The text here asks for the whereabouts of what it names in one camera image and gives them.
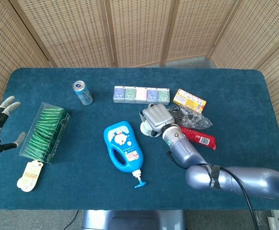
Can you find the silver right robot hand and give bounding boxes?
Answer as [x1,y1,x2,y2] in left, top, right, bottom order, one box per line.
[139,103,175,138]

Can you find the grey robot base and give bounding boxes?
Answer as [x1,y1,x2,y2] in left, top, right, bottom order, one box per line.
[81,209,186,230]

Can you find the pastel tissue packet multipack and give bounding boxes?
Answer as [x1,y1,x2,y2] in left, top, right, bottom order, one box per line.
[113,85,171,105]

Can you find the clear bag black contents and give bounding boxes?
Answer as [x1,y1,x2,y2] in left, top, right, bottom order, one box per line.
[167,105,213,130]

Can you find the yellow cardboard box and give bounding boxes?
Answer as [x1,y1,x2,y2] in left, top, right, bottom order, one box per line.
[172,88,207,114]

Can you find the blue pump detergent bottle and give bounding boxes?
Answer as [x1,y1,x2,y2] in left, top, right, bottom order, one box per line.
[103,120,147,189]

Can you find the red snack packet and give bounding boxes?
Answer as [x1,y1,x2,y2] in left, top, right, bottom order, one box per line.
[179,126,217,150]

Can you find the green tea bag box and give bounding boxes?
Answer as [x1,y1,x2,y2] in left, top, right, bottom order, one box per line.
[19,102,71,164]

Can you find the white yellow card pack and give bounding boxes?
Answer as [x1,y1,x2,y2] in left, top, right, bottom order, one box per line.
[16,160,44,193]

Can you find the light blue drink can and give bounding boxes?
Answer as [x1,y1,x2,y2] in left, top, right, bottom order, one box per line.
[72,80,93,106]

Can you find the wicker folding screen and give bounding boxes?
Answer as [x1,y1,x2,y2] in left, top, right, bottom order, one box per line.
[0,0,279,168]

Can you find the teal carpet table cover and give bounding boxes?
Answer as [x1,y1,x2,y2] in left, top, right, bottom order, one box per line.
[0,68,279,211]

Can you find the black floor cable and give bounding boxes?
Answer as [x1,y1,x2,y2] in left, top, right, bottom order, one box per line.
[62,210,81,230]

